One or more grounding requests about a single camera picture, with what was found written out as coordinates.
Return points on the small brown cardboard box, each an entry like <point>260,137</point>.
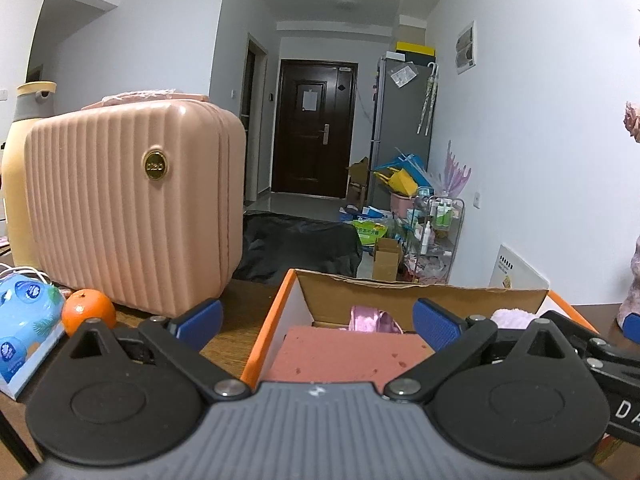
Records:
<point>387,260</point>

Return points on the blue and yellow bags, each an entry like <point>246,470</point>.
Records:
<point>400,177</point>

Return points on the paper sheet on door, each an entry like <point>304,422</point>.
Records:
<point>310,100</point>

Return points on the white flat box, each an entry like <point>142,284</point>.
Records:
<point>517,270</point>

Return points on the black duffel bag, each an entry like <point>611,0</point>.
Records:
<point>300,245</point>

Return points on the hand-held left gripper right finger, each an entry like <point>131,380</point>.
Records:
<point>440,325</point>

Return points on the grey refrigerator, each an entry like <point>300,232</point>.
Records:
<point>400,125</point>

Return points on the pink cloth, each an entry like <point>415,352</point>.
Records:
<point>145,97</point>

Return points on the folded umbrella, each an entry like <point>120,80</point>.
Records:
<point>430,100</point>

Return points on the purple satin pouch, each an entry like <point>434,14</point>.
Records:
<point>375,320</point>

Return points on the pink bucket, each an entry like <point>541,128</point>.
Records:
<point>402,205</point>

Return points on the pink layered sponge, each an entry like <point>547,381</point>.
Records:
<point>340,355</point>

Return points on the yellow bottle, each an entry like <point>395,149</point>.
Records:
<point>15,185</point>

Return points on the orange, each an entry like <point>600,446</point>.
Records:
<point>87,310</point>

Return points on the clear plastic bag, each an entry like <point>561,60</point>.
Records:
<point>404,74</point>

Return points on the wall outlet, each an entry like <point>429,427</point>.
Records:
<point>477,200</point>

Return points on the pink ribbed suitcase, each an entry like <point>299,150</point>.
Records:
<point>125,210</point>

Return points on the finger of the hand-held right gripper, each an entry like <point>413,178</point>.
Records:
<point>580,335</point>

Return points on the green packet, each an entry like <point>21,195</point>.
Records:
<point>370,232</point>

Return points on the yellow and black box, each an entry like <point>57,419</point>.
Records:
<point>415,49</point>

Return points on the grey interior door frame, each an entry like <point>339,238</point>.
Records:
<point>250,120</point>

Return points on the blue tissue pack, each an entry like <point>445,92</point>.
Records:
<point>25,320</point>

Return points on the orange cardboard box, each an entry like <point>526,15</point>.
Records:
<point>400,295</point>

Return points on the pale purple fuzzy toy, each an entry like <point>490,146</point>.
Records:
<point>512,319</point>

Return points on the bunch of dried pink roses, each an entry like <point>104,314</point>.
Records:
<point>634,120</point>

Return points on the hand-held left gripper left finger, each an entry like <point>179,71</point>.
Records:
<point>200,322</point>

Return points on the dark wooden door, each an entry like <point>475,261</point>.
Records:
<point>300,160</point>

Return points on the purple wing decoration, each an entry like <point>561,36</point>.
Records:
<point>456,172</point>

